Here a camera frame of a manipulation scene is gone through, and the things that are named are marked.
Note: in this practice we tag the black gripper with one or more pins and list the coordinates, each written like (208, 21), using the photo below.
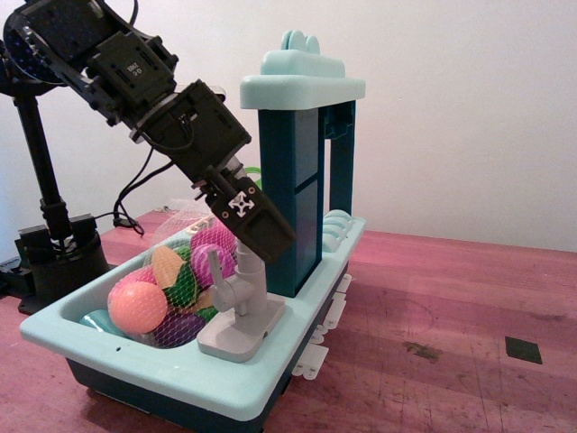
(200, 135)

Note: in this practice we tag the grey faucet lever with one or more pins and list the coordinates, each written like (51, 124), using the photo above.
(215, 269)

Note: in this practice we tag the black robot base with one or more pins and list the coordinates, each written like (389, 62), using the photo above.
(65, 253)

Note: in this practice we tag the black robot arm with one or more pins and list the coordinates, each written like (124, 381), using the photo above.
(127, 76)

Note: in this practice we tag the dark teal shelf tower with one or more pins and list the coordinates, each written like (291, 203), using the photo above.
(307, 161)

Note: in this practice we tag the light blue toy plates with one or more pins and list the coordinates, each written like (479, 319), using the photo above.
(336, 226)

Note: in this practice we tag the mesh bag of toy food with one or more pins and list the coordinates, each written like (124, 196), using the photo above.
(165, 301)

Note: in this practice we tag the grey toy faucet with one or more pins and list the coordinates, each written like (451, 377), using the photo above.
(246, 312)

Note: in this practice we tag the light blue shelf top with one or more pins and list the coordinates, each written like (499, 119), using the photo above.
(298, 76)

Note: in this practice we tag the white hinge tabs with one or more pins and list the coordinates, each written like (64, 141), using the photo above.
(313, 356)

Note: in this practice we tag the teal toy cup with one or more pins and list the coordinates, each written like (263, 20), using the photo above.
(100, 320)

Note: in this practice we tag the light blue toy sink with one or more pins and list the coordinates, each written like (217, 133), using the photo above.
(183, 385)

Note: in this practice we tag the black square tape patch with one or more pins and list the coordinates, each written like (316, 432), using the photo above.
(523, 350)

